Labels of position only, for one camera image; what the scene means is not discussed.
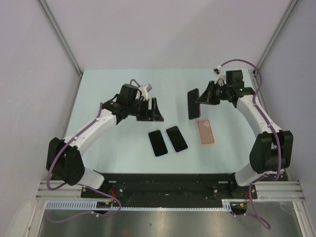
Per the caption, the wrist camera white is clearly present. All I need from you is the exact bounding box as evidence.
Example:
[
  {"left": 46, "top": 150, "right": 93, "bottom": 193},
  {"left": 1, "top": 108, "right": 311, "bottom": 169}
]
[
  {"left": 138, "top": 84, "right": 152, "bottom": 100},
  {"left": 213, "top": 65, "right": 226, "bottom": 80}
]

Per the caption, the aluminium rail frame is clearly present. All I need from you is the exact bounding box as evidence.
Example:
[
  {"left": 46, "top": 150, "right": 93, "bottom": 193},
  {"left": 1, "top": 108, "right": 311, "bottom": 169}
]
[{"left": 255, "top": 181, "right": 305, "bottom": 202}]

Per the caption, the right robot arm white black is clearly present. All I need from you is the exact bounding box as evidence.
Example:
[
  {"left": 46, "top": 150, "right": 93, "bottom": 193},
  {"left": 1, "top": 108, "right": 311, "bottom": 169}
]
[{"left": 196, "top": 69, "right": 293, "bottom": 198}]

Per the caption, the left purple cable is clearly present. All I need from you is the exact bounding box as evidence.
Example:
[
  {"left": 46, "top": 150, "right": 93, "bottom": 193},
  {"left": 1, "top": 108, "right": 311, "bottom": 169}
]
[{"left": 46, "top": 79, "right": 123, "bottom": 224}]

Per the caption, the slotted cable duct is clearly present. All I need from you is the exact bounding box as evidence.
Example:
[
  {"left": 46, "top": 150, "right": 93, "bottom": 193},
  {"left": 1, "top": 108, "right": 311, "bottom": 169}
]
[{"left": 45, "top": 198, "right": 247, "bottom": 211}]

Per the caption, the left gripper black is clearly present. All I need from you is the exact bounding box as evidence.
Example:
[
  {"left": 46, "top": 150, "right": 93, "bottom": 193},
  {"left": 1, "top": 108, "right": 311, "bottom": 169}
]
[{"left": 127, "top": 98, "right": 163, "bottom": 121}]

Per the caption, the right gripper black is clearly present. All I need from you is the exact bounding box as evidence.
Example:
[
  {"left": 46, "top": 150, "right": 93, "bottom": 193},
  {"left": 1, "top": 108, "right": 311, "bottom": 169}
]
[{"left": 196, "top": 81, "right": 231, "bottom": 106}]

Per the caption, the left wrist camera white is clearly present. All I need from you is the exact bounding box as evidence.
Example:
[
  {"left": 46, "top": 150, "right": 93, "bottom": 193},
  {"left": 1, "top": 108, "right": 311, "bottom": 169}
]
[{"left": 138, "top": 84, "right": 152, "bottom": 100}]

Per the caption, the light blue phone case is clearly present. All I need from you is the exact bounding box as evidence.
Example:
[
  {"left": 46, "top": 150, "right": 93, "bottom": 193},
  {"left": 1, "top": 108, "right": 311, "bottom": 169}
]
[{"left": 154, "top": 153, "right": 169, "bottom": 158}]

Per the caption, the black phone teal edge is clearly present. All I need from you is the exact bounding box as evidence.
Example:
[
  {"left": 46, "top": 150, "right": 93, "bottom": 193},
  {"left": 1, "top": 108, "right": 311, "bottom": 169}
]
[{"left": 148, "top": 130, "right": 168, "bottom": 157}]

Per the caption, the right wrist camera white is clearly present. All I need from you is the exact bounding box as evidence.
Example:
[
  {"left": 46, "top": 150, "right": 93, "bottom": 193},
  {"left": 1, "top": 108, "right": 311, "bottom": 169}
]
[{"left": 213, "top": 65, "right": 226, "bottom": 80}]

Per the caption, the pink phone case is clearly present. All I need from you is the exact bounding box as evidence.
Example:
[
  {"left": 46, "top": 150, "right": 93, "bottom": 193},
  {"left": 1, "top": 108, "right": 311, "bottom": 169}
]
[{"left": 197, "top": 119, "right": 215, "bottom": 146}]

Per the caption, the blue phone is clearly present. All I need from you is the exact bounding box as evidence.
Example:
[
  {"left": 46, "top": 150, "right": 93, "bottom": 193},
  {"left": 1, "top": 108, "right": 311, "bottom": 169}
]
[{"left": 166, "top": 126, "right": 188, "bottom": 153}]

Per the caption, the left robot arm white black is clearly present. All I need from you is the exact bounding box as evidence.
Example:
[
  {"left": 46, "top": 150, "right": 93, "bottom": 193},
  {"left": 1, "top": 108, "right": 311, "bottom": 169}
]
[{"left": 46, "top": 84, "right": 164, "bottom": 198}]

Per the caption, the lilac phone case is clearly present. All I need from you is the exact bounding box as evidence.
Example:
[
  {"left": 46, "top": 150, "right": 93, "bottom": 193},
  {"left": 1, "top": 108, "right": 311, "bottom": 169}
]
[{"left": 173, "top": 148, "right": 188, "bottom": 154}]

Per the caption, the black phone purple edge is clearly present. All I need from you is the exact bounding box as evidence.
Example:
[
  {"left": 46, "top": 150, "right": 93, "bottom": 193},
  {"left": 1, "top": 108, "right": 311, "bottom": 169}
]
[{"left": 187, "top": 88, "right": 200, "bottom": 120}]

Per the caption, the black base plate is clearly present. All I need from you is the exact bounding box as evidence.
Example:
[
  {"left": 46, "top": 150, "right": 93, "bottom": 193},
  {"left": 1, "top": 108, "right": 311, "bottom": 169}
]
[{"left": 81, "top": 172, "right": 259, "bottom": 208}]

